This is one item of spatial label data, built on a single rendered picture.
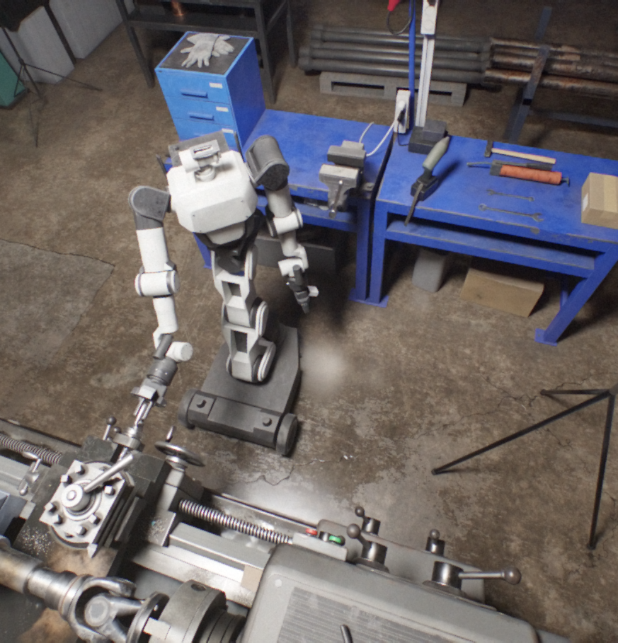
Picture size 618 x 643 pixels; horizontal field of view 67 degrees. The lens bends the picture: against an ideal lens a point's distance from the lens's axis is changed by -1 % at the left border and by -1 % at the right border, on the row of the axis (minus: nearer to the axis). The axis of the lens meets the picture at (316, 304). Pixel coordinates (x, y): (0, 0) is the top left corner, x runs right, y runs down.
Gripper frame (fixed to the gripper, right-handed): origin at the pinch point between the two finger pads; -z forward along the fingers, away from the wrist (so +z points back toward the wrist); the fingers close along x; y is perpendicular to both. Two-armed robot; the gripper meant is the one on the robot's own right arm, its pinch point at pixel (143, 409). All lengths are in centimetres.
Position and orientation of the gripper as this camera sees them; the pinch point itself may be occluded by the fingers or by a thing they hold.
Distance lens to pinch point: 171.6
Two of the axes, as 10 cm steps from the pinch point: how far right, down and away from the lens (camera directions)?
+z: 3.0, -8.1, 5.0
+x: 9.0, 4.1, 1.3
